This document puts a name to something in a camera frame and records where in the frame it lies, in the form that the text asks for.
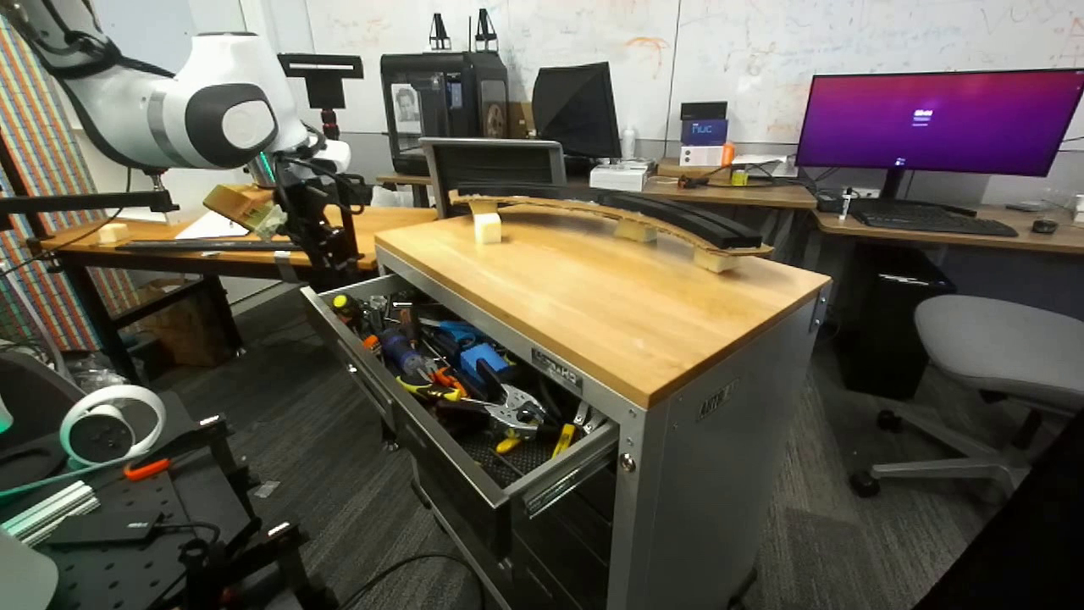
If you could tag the black computer tower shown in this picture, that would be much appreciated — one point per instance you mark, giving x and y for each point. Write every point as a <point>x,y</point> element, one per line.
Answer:
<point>893,322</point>

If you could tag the wooden side table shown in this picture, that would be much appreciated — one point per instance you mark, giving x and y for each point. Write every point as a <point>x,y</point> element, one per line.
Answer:
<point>146,237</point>

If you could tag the black metal bar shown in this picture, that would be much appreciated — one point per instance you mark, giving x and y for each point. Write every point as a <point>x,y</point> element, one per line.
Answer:
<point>79,205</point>

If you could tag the black box with stickers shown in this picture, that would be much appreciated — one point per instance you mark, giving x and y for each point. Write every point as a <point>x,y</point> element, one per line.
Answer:
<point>446,113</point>

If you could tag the black mesh office chair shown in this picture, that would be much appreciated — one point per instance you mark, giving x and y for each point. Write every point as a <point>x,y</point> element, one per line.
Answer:
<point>491,171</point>

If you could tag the long wooden office desk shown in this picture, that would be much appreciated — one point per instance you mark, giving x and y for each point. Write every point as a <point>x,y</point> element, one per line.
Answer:
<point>958,245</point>

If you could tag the grey metal tool drawer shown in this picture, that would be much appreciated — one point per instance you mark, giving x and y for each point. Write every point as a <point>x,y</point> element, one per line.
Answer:
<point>389,394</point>

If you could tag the grey fabric office chair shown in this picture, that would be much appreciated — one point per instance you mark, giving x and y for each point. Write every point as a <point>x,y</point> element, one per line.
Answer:
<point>1002,344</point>

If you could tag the small white box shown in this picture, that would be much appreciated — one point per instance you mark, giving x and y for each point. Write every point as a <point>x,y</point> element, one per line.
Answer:
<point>484,228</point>

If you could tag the black keyboard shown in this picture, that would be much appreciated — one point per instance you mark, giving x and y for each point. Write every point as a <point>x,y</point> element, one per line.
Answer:
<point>927,216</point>

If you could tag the curved black rail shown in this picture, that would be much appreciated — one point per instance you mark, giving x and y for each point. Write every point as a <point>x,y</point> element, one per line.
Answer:
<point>697,223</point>

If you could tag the grey tool cabinet wooden top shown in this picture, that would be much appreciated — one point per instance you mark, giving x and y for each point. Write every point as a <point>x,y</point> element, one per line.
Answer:
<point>610,292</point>

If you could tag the black optical breadboard table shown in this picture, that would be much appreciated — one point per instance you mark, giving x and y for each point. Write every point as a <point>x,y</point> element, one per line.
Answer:
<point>121,544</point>

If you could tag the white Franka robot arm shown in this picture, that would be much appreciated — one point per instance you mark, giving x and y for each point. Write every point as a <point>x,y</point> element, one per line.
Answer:
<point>146,107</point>

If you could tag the yellow wooden block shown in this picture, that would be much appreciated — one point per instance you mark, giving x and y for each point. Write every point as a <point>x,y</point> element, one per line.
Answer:
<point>238,205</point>

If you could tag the blue white box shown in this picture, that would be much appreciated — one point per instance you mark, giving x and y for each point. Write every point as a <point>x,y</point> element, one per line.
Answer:
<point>703,129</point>

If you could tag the white tape roll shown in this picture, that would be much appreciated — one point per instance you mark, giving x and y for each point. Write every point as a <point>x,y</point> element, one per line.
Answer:
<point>82,406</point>

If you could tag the black computer mouse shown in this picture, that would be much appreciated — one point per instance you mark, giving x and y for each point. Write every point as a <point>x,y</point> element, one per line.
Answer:
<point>1043,223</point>

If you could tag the striped fabric partition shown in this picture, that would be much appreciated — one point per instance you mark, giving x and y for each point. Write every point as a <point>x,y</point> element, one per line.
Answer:
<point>50,171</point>

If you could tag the curved wooden rail base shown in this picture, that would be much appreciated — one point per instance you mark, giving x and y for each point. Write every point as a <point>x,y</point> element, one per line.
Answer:
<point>562,211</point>

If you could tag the black stereo camera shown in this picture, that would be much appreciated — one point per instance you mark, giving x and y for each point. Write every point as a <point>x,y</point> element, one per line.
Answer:
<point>324,65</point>

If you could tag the aluminium extrusion bar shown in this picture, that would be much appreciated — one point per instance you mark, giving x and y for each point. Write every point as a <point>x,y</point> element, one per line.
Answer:
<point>50,511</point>

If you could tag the silver pliers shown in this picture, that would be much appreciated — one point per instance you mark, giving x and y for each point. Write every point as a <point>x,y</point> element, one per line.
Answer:
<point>516,412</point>

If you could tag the black monitor back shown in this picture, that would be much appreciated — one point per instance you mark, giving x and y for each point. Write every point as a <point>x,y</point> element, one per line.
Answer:
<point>577,107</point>

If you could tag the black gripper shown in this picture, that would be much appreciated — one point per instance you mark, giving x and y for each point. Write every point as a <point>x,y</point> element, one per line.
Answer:
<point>324,201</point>

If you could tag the purple screen monitor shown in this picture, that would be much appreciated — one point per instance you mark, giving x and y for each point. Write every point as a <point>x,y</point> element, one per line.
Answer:
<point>936,118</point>

